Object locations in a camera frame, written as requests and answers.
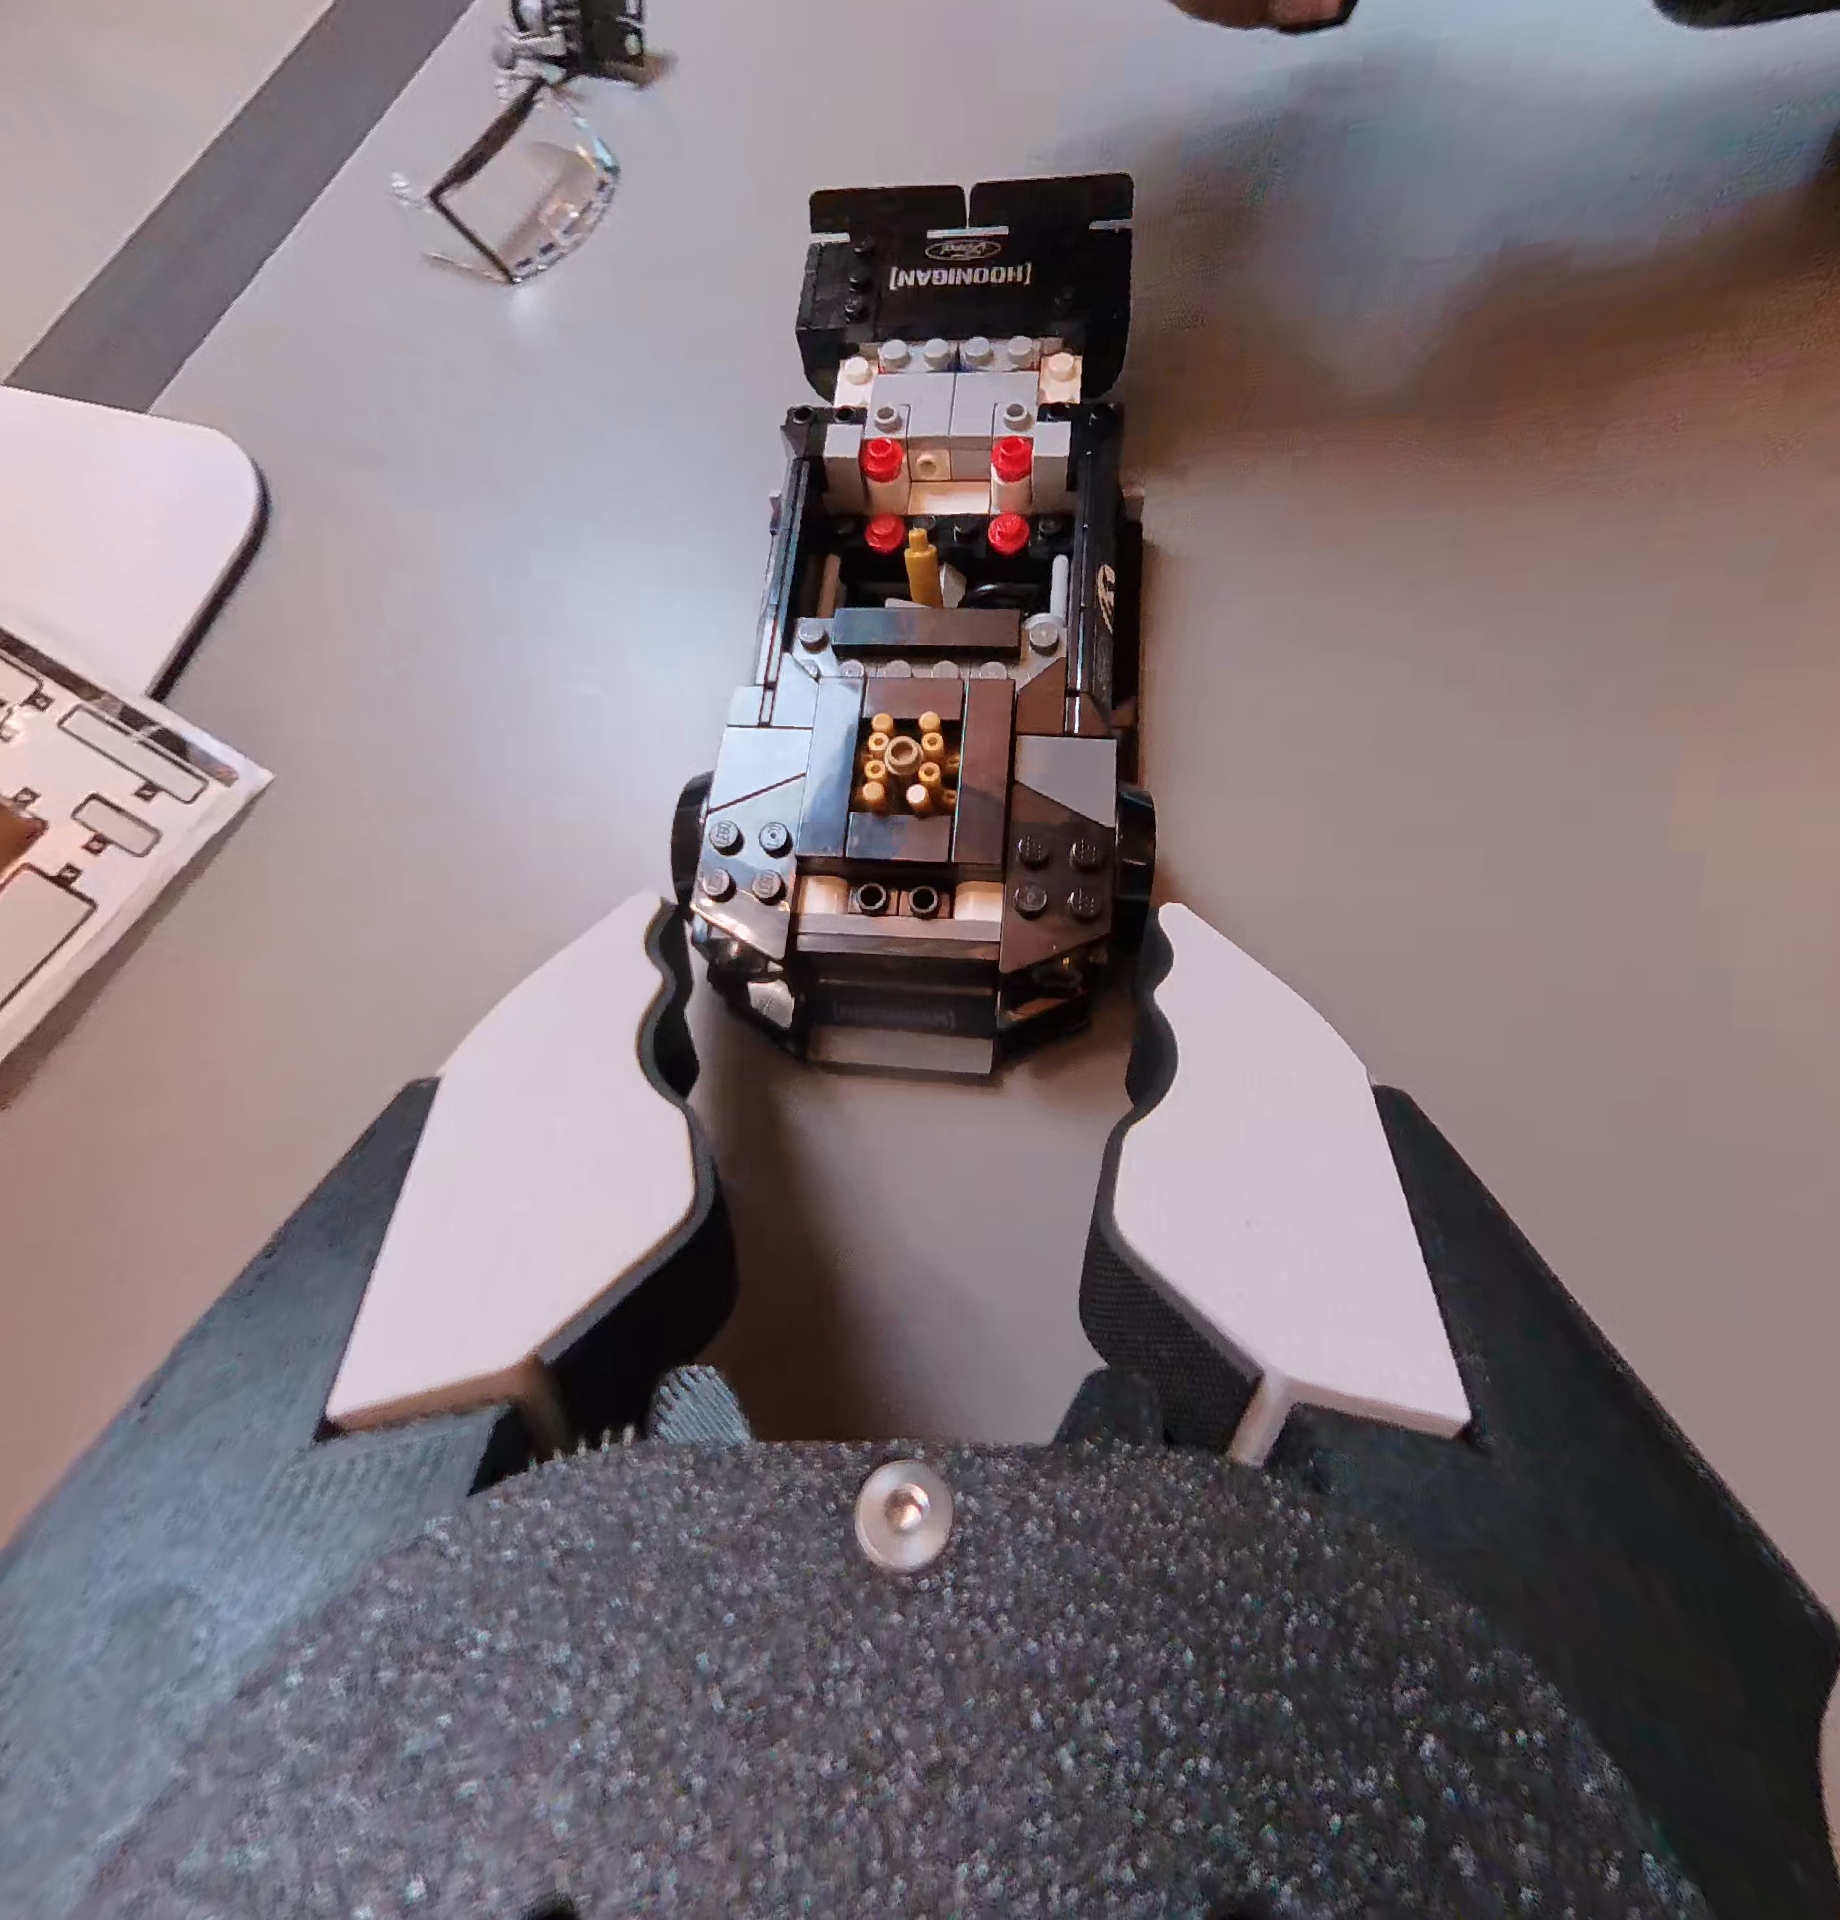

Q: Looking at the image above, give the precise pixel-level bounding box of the lego sticker sheet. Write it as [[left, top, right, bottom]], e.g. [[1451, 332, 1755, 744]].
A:
[[0, 599, 278, 1121]]

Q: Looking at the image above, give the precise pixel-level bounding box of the lego car model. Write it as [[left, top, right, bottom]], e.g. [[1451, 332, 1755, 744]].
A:
[[673, 172, 1167, 1085]]

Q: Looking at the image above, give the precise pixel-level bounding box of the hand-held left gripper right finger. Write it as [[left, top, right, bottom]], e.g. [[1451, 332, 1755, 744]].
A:
[[1077, 900, 1479, 1464]]

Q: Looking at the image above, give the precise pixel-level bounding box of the clear lego windshield piece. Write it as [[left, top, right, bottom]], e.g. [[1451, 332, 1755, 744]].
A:
[[393, 75, 627, 290]]

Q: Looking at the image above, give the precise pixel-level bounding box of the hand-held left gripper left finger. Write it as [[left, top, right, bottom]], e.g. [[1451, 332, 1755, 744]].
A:
[[325, 891, 741, 1435]]

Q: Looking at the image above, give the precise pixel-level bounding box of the small black lego assembly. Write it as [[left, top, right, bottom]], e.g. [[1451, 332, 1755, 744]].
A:
[[492, 0, 657, 85]]

